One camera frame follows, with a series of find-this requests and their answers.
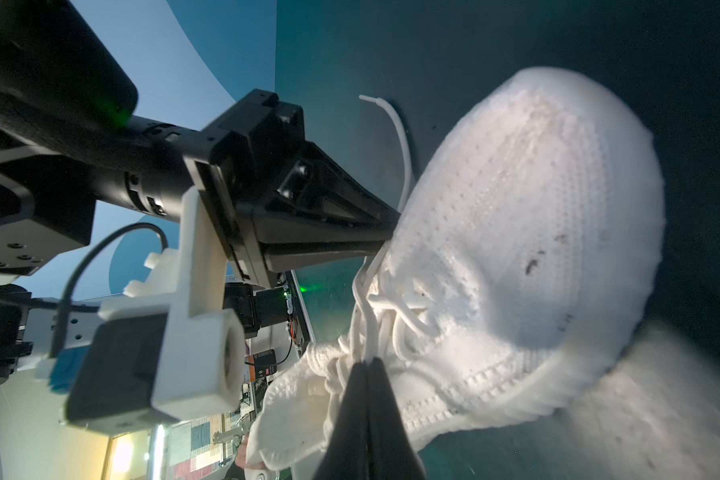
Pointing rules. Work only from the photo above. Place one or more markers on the white shoelace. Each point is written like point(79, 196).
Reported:
point(386, 310)

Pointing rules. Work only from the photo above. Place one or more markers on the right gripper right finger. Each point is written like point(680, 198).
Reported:
point(390, 453)

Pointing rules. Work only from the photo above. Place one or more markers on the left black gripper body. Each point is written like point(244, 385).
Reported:
point(239, 163)

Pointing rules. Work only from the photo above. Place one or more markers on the white knit sneaker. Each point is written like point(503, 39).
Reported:
point(537, 230)

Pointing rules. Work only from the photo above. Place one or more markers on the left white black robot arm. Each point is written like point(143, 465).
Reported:
point(69, 138)

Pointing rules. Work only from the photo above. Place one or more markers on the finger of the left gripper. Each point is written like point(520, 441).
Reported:
point(313, 198)
point(279, 258)

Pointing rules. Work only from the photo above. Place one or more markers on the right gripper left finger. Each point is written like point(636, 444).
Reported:
point(346, 455)

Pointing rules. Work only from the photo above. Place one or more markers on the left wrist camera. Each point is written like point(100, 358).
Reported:
point(166, 350)

